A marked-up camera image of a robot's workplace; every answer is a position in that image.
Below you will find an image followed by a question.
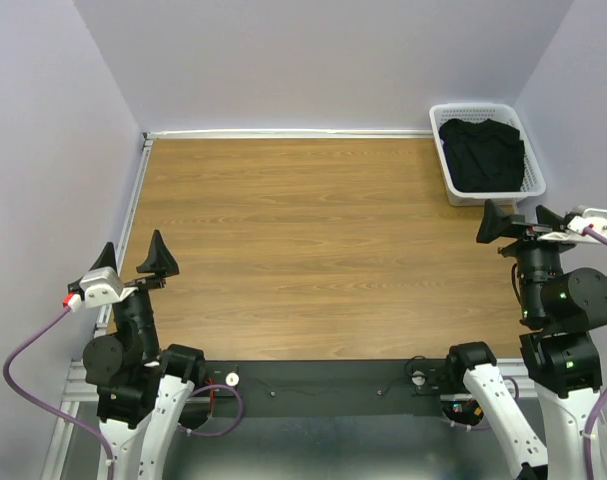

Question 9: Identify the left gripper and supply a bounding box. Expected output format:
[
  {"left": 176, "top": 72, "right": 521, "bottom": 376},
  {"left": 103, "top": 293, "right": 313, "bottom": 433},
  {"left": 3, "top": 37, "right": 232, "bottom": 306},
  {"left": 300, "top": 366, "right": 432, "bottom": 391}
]
[{"left": 89, "top": 228, "right": 179, "bottom": 358}]

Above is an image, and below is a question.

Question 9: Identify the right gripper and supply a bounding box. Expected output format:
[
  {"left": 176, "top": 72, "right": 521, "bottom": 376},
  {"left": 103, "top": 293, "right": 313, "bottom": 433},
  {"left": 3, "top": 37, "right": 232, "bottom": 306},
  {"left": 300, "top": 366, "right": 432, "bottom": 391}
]
[{"left": 475, "top": 195, "right": 580, "bottom": 320}]

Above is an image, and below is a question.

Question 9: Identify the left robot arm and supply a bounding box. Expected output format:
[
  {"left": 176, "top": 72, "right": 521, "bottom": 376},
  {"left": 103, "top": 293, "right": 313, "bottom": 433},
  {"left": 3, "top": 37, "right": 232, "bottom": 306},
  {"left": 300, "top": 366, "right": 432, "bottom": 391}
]
[{"left": 65, "top": 231, "right": 206, "bottom": 479}]

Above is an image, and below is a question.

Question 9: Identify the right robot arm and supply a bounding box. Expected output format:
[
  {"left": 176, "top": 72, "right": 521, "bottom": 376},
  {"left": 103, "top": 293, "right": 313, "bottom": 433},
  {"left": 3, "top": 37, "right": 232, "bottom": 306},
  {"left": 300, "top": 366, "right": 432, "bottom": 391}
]
[{"left": 442, "top": 200, "right": 607, "bottom": 479}]

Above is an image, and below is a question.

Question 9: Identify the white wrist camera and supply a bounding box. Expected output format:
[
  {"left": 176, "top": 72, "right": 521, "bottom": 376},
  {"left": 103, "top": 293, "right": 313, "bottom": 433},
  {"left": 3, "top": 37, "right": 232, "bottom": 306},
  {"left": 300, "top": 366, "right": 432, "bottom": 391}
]
[
  {"left": 62, "top": 267, "right": 126, "bottom": 312},
  {"left": 544, "top": 206, "right": 607, "bottom": 245}
]

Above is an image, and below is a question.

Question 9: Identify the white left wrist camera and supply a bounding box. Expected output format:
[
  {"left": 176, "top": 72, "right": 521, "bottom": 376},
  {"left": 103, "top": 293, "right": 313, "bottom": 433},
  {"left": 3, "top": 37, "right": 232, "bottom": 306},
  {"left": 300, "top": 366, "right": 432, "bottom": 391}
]
[{"left": 62, "top": 267, "right": 126, "bottom": 312}]

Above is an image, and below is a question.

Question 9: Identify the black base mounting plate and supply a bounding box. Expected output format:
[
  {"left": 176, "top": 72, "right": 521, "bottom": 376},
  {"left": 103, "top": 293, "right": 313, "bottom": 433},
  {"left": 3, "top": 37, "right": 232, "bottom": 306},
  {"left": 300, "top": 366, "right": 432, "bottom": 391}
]
[{"left": 207, "top": 357, "right": 470, "bottom": 418}]

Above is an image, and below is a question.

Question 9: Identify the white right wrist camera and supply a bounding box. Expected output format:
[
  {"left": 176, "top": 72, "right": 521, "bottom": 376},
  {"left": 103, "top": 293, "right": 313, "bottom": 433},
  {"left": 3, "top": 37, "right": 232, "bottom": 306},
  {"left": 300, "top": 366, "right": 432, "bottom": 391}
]
[{"left": 544, "top": 206, "right": 607, "bottom": 245}]

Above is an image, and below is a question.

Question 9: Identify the aluminium table frame rail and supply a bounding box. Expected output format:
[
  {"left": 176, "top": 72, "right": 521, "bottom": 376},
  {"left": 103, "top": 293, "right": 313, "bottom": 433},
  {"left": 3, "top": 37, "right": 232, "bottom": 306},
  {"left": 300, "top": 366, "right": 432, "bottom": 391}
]
[{"left": 40, "top": 129, "right": 431, "bottom": 479}]

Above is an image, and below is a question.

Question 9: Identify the white plastic laundry basket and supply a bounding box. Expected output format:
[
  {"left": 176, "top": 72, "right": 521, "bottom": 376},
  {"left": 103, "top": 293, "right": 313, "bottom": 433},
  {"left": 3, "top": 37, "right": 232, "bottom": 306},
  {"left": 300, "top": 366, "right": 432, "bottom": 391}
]
[{"left": 429, "top": 102, "right": 546, "bottom": 207}]

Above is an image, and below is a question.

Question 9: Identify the black t shirt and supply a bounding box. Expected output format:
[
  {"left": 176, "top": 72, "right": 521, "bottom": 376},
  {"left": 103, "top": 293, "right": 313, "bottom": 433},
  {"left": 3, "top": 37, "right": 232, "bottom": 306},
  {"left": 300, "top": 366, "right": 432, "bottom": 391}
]
[{"left": 438, "top": 119, "right": 525, "bottom": 193}]

